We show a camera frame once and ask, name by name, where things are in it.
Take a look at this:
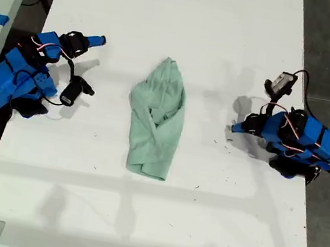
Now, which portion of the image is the pale green T-shirt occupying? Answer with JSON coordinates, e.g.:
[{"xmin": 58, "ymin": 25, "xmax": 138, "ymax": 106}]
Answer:
[{"xmin": 116, "ymin": 51, "xmax": 194, "ymax": 183}]

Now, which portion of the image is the red and white arm wire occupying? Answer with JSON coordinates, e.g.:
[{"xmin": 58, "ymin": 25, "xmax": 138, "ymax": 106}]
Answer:
[
  {"xmin": 276, "ymin": 137, "xmax": 324, "ymax": 163},
  {"xmin": 28, "ymin": 35, "xmax": 75, "ymax": 60}
]

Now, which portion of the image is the black camera stalk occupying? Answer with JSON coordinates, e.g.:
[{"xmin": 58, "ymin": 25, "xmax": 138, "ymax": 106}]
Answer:
[
  {"xmin": 64, "ymin": 59, "xmax": 80, "ymax": 79},
  {"xmin": 260, "ymin": 91, "xmax": 284, "ymax": 119}
]

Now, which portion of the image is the red and white gripper wire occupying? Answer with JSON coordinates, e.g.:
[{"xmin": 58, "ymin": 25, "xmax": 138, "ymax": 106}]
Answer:
[{"xmin": 279, "ymin": 113, "xmax": 306, "ymax": 143}]

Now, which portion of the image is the black camera box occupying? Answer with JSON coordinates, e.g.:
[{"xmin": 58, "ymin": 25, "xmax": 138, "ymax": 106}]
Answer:
[
  {"xmin": 59, "ymin": 73, "xmax": 98, "ymax": 110},
  {"xmin": 262, "ymin": 68, "xmax": 300, "ymax": 99}
]

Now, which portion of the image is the black camera cable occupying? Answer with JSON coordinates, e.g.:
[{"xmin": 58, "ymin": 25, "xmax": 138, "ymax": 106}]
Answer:
[
  {"xmin": 286, "ymin": 68, "xmax": 319, "ymax": 117},
  {"xmin": 41, "ymin": 95, "xmax": 65, "ymax": 107}
]

